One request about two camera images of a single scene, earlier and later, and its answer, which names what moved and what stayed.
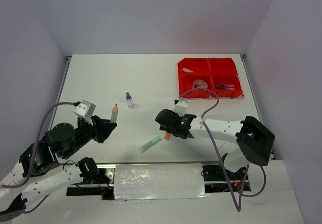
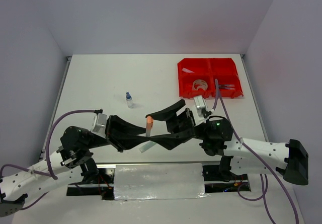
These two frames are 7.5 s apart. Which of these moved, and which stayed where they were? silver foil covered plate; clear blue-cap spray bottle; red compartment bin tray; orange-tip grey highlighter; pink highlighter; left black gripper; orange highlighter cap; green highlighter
Moved: left black gripper; orange highlighter cap; orange-tip grey highlighter
Stayed: green highlighter; pink highlighter; clear blue-cap spray bottle; silver foil covered plate; red compartment bin tray
